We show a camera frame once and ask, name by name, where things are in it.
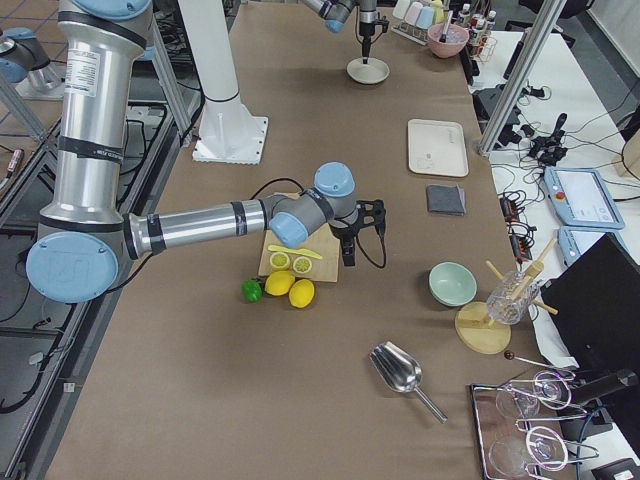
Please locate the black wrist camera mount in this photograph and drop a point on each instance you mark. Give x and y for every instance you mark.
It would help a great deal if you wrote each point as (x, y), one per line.
(380, 22)

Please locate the mint green bowl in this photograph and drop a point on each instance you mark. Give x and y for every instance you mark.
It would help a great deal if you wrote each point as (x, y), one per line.
(452, 284)

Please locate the rectangular cream tray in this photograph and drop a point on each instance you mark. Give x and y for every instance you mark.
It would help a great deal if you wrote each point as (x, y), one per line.
(437, 148)

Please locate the white cup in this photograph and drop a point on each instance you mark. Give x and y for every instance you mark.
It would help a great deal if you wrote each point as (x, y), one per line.
(400, 9)

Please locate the metal scoop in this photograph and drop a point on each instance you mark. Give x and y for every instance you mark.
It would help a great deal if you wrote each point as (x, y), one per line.
(403, 374)

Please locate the blue teach pendant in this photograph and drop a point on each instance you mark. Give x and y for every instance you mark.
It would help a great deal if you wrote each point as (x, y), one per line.
(575, 241)
(580, 198)

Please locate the blue cup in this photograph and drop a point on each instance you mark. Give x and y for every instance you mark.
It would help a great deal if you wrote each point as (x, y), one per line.
(426, 17)

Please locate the lemon half slice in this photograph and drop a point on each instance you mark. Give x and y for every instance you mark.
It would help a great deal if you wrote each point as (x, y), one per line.
(279, 261)
(302, 265)

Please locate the yellow cup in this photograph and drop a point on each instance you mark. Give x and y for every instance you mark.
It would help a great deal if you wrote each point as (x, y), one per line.
(439, 11)

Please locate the clear glass on stand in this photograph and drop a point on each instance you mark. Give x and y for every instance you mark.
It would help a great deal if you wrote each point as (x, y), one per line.
(511, 298)

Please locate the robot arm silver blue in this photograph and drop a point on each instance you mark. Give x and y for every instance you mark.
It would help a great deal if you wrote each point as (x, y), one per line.
(101, 217)
(336, 13)

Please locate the white wire cup rack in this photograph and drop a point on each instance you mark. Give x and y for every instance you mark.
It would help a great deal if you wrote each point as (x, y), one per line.
(410, 31)

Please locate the aluminium frame post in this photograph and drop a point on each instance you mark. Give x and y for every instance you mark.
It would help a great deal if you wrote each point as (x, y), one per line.
(535, 41)

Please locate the black laptop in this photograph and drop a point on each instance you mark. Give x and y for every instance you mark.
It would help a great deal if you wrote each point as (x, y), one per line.
(597, 299)

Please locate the whole yellow lemon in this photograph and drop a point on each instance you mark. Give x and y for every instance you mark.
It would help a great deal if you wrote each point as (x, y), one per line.
(279, 283)
(301, 293)

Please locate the green lime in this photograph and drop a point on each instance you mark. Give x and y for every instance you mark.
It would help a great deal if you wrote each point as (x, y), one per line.
(252, 290)

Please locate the pink cup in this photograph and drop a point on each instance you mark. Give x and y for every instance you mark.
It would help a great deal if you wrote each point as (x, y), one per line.
(413, 13)

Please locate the round beige plate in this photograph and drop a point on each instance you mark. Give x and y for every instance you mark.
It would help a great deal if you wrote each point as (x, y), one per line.
(368, 71)

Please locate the wooden cup tree stand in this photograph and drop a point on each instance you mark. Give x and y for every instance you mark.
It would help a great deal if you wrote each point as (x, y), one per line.
(478, 331)

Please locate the metal tray with glasses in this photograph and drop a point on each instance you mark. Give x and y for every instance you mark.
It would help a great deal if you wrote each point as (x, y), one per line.
(518, 427)

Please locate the pink bowl with ice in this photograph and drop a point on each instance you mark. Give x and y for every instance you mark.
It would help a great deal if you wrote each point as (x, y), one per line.
(456, 39)

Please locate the wooden cutting board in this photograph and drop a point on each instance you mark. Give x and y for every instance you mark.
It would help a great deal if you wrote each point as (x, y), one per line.
(322, 241)

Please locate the yellow plastic knife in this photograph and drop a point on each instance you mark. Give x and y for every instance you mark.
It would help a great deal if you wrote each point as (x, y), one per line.
(299, 251)

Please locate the grey folded cloth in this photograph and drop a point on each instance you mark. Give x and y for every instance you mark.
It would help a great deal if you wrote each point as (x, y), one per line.
(446, 200)

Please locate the black handled metal stirrer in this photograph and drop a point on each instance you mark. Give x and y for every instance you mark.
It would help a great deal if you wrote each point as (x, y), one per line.
(445, 27)

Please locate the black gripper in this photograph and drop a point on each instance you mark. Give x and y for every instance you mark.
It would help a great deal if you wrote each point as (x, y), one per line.
(367, 25)
(345, 231)

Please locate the white camera mast base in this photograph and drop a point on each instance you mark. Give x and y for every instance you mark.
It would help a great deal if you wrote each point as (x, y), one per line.
(228, 132)

